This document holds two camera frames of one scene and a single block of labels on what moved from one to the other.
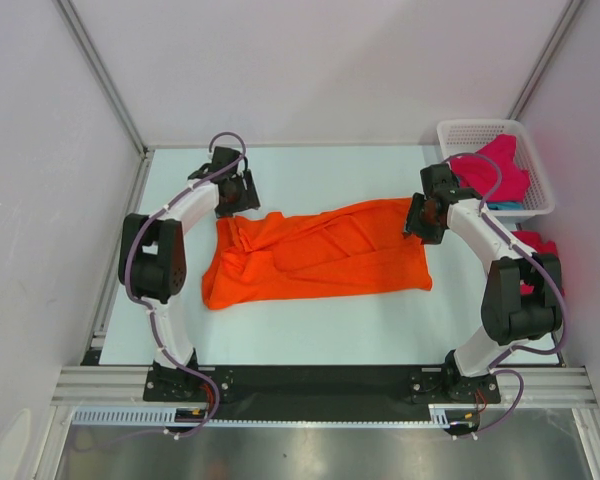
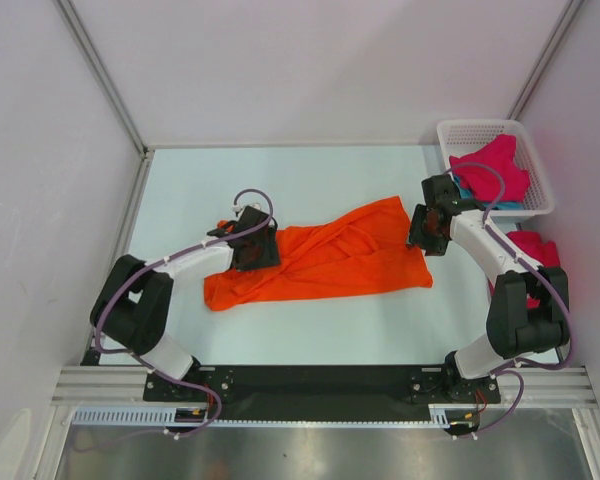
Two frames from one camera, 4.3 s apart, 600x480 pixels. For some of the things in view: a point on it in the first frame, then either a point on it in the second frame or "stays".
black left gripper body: [242, 199] to [265, 251]
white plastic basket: [460, 137] stays
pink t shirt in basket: [478, 175] stays
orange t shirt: [322, 252] stays
